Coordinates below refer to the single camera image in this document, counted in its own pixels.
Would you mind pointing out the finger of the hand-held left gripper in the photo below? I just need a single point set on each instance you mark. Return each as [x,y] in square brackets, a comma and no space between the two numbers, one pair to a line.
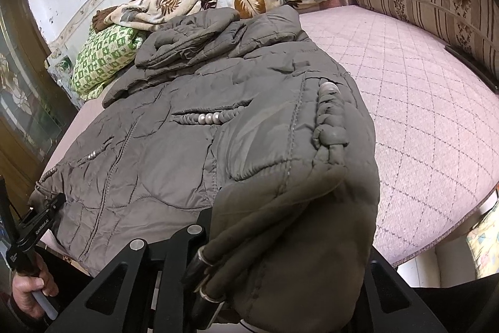
[48,205]

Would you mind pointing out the person's left forearm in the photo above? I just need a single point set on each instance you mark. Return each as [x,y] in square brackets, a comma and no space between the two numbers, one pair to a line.
[9,313]

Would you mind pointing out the clear plastic bag green print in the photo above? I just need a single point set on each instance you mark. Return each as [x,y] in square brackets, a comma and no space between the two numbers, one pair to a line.
[62,67]

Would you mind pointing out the person's left hand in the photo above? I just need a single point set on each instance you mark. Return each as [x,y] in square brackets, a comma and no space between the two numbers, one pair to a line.
[27,290]

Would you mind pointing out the pastel patterned cloth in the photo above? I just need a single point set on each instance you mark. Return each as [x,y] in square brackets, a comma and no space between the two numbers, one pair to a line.
[485,239]

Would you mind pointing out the pink quilted mattress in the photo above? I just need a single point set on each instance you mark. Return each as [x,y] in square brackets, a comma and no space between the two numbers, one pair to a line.
[421,114]

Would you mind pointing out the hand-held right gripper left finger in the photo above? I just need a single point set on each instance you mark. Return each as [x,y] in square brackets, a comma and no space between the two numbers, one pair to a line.
[177,259]

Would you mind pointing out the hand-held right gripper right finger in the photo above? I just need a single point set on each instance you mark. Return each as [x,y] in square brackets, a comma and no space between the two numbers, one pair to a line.
[405,320]

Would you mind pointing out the grey padded jacket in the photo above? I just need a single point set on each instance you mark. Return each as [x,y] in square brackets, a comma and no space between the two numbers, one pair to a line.
[214,130]

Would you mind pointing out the green patterned pillow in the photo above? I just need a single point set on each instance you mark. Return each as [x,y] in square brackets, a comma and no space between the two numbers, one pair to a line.
[105,56]

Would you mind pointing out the wooden glass door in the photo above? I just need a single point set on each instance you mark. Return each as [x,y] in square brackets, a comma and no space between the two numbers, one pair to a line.
[27,103]

